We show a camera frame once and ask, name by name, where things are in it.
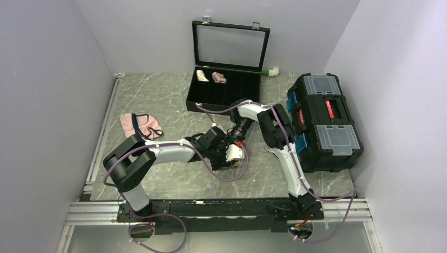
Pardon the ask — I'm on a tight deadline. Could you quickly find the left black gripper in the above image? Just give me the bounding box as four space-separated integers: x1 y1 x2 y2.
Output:
207 141 234 171

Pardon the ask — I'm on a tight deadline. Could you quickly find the black compartment storage box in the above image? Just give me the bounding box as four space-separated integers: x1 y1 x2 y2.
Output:
185 21 270 112

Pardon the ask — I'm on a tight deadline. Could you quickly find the pink underwear navy trim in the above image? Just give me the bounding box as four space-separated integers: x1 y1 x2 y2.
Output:
120 113 164 140

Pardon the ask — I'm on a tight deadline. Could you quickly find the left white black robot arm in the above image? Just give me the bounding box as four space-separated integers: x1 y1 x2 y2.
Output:
102 126 234 221

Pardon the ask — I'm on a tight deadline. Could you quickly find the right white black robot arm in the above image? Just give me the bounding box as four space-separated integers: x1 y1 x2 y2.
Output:
228 100 316 219

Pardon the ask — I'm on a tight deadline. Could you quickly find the rolled pink underwear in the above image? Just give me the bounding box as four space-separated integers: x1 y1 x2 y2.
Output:
212 72 227 84

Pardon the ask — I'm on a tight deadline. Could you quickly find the rolled white underwear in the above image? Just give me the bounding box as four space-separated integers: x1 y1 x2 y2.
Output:
196 70 209 82

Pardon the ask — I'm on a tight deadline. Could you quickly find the green white pipe fitting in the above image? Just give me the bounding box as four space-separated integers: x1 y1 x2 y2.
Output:
260 67 280 77

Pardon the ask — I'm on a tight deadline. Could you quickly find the black plastic toolbox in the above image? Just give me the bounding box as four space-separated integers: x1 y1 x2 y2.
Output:
286 73 364 173

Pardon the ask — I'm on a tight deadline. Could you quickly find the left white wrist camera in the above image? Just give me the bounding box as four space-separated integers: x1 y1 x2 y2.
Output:
226 142 245 162

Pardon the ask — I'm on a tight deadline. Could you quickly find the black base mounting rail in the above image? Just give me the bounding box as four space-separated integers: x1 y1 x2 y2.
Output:
116 198 324 235

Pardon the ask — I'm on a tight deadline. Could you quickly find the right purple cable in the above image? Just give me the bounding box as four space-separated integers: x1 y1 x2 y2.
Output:
195 102 357 245

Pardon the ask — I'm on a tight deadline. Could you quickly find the aluminium frame rail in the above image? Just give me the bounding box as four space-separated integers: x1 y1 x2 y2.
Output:
56 73 124 252

